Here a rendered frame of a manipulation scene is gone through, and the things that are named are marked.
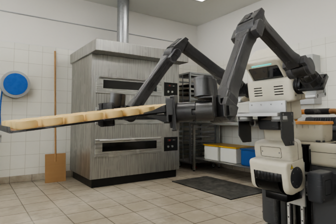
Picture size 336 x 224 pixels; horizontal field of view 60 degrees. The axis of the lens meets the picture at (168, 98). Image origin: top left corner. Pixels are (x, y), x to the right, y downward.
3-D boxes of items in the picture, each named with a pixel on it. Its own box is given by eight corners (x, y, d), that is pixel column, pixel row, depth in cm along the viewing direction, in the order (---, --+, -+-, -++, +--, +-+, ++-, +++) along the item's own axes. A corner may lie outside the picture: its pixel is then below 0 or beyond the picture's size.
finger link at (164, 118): (141, 124, 83) (173, 122, 82) (139, 99, 83) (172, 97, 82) (147, 122, 90) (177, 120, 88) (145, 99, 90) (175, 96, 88)
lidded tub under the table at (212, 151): (203, 158, 519) (203, 144, 521) (222, 156, 544) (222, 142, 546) (217, 161, 487) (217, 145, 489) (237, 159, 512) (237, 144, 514)
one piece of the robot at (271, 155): (269, 179, 177) (257, 79, 177) (334, 192, 147) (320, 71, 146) (240, 192, 162) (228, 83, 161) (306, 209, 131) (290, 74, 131)
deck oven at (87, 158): (93, 193, 370) (95, 37, 385) (67, 177, 469) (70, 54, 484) (189, 178, 458) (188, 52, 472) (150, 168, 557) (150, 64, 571)
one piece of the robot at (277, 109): (254, 141, 163) (253, 102, 165) (300, 144, 141) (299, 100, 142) (234, 142, 154) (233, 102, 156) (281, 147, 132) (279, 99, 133)
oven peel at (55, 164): (45, 183, 425) (45, 49, 461) (44, 183, 427) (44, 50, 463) (66, 180, 441) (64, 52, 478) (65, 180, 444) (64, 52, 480)
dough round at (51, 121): (51, 126, 71) (51, 118, 71) (37, 127, 73) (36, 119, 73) (67, 124, 75) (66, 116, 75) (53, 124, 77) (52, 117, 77)
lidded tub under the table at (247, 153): (239, 165, 447) (239, 148, 449) (258, 162, 474) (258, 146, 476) (260, 168, 417) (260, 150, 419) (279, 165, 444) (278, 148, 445)
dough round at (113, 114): (101, 119, 83) (101, 112, 83) (111, 117, 87) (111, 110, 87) (116, 118, 81) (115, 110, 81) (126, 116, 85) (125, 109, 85)
